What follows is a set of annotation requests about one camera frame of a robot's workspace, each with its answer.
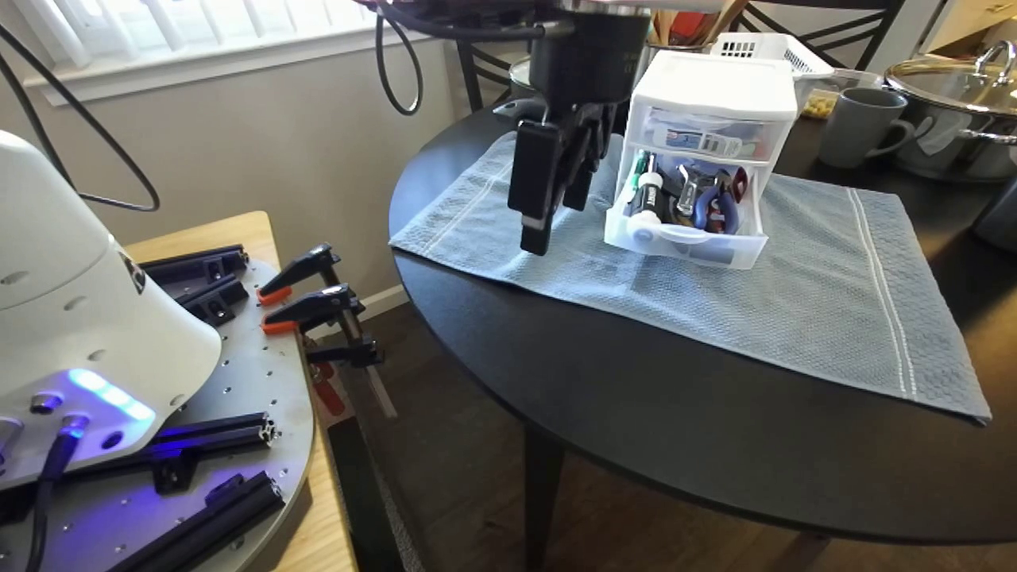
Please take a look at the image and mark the clear drawer red contents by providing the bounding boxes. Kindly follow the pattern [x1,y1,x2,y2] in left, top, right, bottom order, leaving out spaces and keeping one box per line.
[628,102,796,167]

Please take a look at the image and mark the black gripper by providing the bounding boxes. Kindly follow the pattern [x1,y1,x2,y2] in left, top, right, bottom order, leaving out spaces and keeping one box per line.
[507,8,653,258]

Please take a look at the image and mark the steel pot glass lid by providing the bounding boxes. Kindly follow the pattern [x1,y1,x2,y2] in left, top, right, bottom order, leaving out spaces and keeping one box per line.
[885,39,1017,185]

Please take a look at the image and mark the black aluminium extrusion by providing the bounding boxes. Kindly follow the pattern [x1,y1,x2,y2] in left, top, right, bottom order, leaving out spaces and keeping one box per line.
[140,241,254,328]
[99,413,281,497]
[105,466,288,572]

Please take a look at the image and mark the white plastic basket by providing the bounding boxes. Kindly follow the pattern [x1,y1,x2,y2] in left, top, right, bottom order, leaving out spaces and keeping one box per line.
[706,30,837,82]

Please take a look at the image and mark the white plastic drawer unit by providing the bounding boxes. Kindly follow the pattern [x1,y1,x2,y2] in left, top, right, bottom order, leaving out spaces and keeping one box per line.
[619,47,802,239]

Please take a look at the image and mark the white window blind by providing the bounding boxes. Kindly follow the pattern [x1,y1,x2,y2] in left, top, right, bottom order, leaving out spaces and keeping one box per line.
[0,0,376,74]

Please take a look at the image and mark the wooden stand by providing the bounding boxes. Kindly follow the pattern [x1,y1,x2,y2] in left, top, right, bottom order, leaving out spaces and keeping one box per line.
[120,208,358,572]

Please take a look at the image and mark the black base cable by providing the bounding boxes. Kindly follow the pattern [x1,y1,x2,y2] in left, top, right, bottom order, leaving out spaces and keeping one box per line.
[0,23,165,216]

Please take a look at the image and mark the black metal chair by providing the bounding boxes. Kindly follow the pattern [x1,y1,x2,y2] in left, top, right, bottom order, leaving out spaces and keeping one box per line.
[456,0,915,115]

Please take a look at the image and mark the grey mounting plate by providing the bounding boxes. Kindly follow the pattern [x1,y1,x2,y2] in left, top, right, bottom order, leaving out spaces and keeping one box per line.
[0,258,322,572]

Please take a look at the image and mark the black clamp orange trigger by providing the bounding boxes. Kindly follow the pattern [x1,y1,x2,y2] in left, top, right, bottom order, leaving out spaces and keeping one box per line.
[254,241,348,311]
[262,281,403,422]

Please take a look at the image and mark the blue handled tool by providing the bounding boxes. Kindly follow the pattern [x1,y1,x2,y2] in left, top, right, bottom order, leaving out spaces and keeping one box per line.
[692,163,751,235]

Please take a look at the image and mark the light blue towel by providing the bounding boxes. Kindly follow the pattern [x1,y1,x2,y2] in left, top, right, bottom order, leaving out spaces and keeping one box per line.
[387,129,995,430]

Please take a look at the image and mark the grey mug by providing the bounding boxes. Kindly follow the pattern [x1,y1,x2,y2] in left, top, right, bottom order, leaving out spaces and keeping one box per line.
[815,86,922,175]

